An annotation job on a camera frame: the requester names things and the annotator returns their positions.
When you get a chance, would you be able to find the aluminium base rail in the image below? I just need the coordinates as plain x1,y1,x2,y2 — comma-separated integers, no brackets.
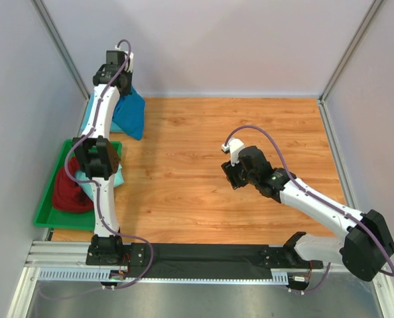
24,240,389,274

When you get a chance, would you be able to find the left aluminium frame post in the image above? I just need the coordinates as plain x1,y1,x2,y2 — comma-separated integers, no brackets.
31,0,90,101

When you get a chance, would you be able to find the aluminium frame post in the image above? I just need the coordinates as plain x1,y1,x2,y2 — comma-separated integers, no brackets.
31,0,90,101
318,0,386,104

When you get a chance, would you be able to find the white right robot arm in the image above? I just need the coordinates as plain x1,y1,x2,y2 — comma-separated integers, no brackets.
221,138,394,282

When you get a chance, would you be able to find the right aluminium frame post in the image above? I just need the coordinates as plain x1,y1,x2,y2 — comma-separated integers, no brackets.
318,0,386,104

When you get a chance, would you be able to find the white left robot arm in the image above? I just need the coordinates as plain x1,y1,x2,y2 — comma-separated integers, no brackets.
72,46,133,266

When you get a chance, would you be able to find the green plastic bin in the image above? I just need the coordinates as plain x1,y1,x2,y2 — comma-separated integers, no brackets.
33,138,123,232

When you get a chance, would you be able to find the folded light blue t shirt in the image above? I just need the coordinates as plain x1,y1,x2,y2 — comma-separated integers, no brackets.
80,95,123,133

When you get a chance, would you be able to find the dark red t shirt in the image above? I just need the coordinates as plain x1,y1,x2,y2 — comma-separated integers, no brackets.
52,166,94,214

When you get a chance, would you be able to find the mint green t shirt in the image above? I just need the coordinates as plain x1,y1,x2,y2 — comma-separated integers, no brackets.
75,165,124,201

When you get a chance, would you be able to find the grey slotted cable duct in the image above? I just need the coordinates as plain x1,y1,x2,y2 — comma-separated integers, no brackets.
38,268,308,286

